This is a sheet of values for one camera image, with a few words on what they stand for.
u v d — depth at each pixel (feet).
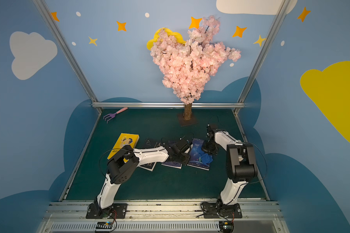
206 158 2.90
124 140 3.32
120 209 2.47
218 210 2.22
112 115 3.77
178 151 2.44
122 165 1.71
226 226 2.40
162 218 2.42
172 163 2.96
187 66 2.31
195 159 3.05
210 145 2.64
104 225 2.40
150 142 3.30
